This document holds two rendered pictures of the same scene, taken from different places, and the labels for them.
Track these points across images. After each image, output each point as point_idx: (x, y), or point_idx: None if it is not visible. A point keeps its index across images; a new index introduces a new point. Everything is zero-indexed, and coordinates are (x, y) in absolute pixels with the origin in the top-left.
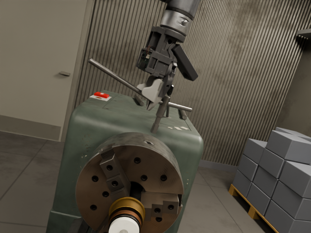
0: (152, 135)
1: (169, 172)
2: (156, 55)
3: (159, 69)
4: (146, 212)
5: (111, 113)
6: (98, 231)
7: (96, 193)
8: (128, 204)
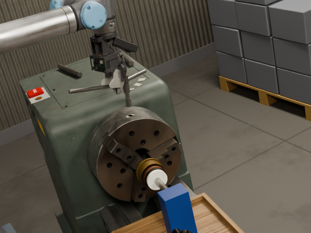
0: (123, 105)
1: (158, 126)
2: (107, 58)
3: (113, 64)
4: (160, 162)
5: (77, 108)
6: (133, 198)
7: (115, 174)
8: (148, 163)
